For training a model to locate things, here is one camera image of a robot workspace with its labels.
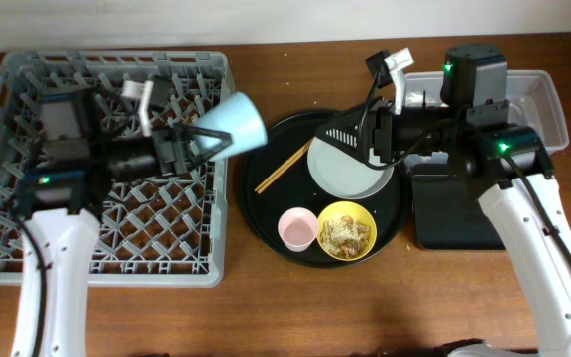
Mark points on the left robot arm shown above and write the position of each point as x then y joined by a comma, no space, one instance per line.
58,209

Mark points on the light blue cup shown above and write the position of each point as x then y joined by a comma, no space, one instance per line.
237,116

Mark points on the yellow bowl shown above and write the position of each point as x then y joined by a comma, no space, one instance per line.
341,208

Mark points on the grey dishwasher rack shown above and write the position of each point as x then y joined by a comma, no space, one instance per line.
157,232

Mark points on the grey plate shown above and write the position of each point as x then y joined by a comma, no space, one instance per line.
342,176

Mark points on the food crumb in rack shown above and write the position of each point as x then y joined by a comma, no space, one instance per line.
189,118

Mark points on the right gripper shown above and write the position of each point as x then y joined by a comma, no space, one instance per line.
378,128

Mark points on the clear plastic bin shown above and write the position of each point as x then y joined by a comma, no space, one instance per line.
533,99

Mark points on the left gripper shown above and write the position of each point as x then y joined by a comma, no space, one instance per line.
181,134

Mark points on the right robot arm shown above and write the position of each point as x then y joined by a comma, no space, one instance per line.
505,166

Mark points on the food scraps in bowl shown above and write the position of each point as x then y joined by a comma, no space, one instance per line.
345,237

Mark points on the round black tray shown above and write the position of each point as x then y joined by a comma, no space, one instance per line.
296,188

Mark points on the black rectangular tray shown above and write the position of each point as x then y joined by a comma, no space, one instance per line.
446,216

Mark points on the pink cup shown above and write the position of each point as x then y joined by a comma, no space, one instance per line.
298,228

